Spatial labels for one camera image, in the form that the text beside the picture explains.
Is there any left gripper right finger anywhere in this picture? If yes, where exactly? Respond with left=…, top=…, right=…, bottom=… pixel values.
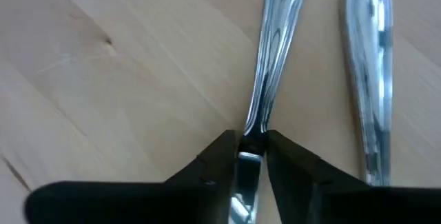
left=266, top=130, right=441, bottom=224

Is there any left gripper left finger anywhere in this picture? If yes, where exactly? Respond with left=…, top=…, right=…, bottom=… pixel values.
left=23, top=130, right=241, bottom=224

